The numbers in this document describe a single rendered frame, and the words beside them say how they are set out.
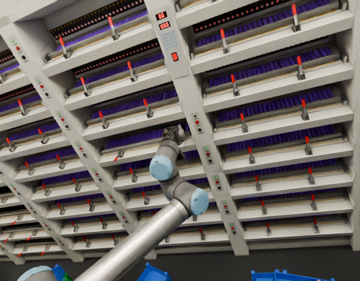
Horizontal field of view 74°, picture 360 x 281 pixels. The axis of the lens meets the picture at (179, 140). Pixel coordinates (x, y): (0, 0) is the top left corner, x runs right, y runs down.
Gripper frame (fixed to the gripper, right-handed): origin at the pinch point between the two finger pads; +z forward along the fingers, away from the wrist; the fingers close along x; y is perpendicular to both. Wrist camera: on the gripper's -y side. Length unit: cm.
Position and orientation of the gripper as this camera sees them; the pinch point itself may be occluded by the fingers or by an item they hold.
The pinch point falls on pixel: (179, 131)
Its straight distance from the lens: 123.2
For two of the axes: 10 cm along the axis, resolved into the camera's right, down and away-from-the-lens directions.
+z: 1.9, -4.9, 8.5
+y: -3.2, -8.5, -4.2
